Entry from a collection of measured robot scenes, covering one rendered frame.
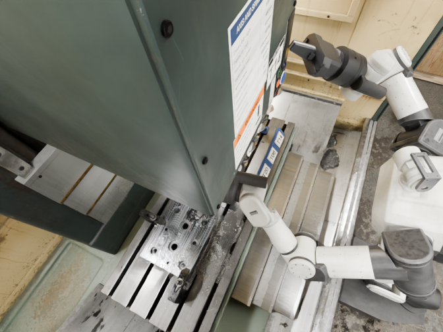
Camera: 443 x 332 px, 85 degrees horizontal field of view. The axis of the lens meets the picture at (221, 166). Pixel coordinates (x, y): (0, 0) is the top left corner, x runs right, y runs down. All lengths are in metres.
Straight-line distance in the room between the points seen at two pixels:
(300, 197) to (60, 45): 1.32
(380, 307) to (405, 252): 1.28
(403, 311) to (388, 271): 1.31
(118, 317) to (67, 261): 0.50
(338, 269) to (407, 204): 0.27
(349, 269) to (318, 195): 0.73
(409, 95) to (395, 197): 0.36
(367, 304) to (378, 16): 1.65
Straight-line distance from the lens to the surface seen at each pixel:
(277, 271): 1.33
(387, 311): 2.08
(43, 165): 0.98
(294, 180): 1.46
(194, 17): 0.23
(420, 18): 1.42
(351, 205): 1.43
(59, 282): 1.81
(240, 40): 0.34
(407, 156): 0.84
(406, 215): 0.87
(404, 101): 1.04
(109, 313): 1.54
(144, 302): 1.22
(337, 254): 0.83
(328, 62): 0.66
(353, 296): 2.00
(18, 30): 0.31
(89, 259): 1.74
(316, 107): 1.70
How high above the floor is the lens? 2.04
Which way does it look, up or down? 60 degrees down
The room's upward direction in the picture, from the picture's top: 10 degrees counter-clockwise
